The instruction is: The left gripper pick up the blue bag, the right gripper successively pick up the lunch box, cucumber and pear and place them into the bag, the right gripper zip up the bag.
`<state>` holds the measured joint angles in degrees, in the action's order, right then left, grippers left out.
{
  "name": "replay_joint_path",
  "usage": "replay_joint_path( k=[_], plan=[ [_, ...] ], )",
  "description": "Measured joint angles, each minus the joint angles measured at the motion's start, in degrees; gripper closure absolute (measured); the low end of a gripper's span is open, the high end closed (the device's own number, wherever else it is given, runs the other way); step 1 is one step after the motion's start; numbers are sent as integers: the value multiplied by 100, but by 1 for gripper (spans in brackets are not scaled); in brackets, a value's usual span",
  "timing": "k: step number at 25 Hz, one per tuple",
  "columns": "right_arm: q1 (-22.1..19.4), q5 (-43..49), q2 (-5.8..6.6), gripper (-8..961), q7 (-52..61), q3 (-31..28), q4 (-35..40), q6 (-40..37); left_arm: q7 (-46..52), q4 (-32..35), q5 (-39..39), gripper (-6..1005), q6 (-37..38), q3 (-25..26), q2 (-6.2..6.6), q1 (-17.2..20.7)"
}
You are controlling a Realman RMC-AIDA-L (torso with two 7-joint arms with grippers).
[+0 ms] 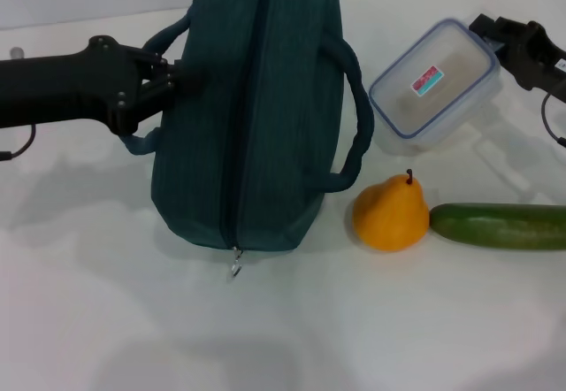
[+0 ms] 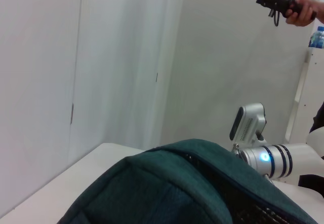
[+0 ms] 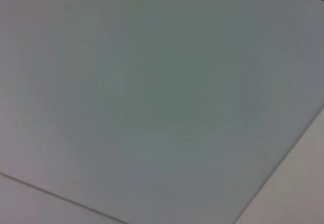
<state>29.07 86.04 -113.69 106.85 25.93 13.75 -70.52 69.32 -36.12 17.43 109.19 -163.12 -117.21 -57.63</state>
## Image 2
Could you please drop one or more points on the person hand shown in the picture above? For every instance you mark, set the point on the person hand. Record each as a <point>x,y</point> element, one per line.
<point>305,12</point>

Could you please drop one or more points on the dark teal fabric lunch bag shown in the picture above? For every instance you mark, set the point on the dark teal fabric lunch bag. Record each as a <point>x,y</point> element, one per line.
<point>164,183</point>

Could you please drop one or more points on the person forearm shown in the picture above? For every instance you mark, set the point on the person forearm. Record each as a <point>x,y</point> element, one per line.
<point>321,12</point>

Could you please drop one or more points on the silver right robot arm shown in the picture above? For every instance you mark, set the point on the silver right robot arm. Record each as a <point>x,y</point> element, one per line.
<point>278,160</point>

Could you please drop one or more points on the plastic water bottle blue label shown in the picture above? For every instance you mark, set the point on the plastic water bottle blue label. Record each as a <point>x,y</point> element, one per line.
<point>317,37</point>

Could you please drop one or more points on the person dark clothing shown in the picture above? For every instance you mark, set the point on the person dark clothing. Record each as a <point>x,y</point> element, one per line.
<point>319,118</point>

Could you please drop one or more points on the white perforated shelf frame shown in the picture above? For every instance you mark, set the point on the white perforated shelf frame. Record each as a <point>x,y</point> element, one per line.
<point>302,87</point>

